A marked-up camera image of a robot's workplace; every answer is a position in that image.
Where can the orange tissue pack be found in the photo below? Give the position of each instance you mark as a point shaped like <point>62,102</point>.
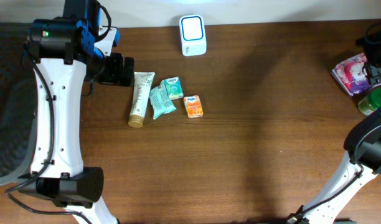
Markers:
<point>193,106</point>

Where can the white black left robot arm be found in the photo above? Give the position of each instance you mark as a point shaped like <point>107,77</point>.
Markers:
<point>65,52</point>

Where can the green lid jar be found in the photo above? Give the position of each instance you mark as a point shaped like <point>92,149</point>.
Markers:
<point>370,102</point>

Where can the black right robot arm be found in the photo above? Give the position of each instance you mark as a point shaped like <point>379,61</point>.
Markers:
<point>361,162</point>

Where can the white tube gold cap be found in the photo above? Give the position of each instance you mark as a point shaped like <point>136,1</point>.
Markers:
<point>142,87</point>

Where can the grey plastic mesh basket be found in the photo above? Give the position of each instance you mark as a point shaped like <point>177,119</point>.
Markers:
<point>18,104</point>

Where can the green tissue pack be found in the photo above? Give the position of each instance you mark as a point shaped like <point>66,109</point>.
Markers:
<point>173,88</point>

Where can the white barcode scanner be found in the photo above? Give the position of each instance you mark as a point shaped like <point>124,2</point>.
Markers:
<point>193,37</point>

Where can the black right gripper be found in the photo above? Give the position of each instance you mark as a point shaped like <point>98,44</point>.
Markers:
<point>371,44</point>

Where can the teal wet wipes pack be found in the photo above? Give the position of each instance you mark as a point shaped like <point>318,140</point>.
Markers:
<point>160,101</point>

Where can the red purple floral pack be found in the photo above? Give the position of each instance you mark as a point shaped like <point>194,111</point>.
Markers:
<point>352,76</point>

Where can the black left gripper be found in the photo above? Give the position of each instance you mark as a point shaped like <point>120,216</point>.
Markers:
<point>116,76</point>

